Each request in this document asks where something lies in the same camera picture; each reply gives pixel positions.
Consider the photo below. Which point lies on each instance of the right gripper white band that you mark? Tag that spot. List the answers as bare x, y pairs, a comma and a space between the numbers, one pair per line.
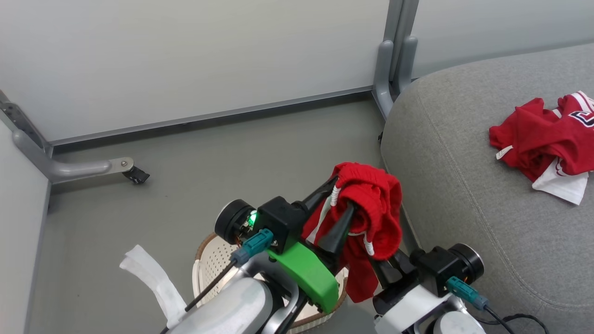
436, 269

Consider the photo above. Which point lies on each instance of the red shorts white stripes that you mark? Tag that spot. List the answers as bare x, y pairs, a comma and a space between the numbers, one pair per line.
376, 204

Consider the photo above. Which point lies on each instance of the black caster wheel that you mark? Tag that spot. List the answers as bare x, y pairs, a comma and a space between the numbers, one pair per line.
136, 176

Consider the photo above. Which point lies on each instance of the grey fabric sofa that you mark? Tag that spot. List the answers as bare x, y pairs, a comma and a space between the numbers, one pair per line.
464, 185

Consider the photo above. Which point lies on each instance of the grey metal partition post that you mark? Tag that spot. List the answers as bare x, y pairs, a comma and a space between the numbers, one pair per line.
383, 69

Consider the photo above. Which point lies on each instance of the red and white jersey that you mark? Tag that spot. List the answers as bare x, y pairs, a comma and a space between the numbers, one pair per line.
538, 134

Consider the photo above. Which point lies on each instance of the white laundry basket brown rim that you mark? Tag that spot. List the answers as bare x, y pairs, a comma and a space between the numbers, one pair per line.
213, 264

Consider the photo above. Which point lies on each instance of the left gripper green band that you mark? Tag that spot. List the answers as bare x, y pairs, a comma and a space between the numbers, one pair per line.
283, 220

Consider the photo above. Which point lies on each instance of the white cloth strip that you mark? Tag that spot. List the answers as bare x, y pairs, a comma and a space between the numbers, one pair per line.
148, 273

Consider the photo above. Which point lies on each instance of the grey metal partition foot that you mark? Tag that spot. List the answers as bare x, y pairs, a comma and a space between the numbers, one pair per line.
74, 169

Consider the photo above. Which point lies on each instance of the grey partition base rail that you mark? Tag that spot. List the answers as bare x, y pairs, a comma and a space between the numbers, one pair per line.
209, 118

